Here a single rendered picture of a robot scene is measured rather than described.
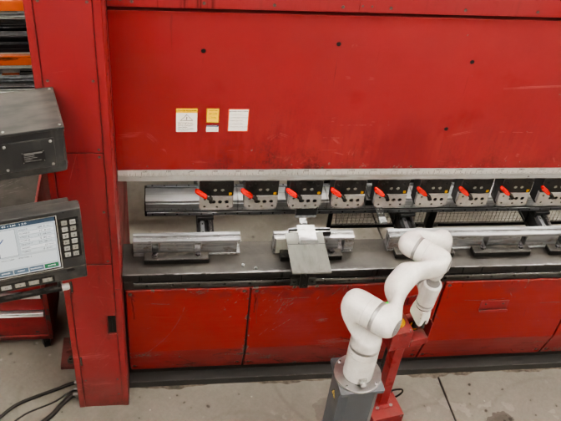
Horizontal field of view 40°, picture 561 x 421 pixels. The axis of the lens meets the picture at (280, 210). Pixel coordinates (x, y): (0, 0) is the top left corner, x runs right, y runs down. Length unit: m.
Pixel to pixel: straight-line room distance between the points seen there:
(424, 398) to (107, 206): 2.13
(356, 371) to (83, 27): 1.60
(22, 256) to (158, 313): 1.03
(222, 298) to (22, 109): 1.47
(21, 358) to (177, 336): 0.96
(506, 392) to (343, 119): 2.03
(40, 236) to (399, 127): 1.53
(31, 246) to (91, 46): 0.76
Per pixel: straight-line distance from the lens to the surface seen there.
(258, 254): 3.72
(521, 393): 4.63
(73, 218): 2.90
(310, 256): 3.57
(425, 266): 3.02
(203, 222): 3.89
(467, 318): 4.21
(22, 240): 2.94
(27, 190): 3.94
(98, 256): 3.40
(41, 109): 2.76
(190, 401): 4.24
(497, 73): 3.34
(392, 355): 3.86
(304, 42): 3.03
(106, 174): 3.08
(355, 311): 2.84
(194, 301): 3.76
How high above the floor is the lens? 3.49
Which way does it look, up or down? 41 degrees down
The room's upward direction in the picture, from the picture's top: 7 degrees clockwise
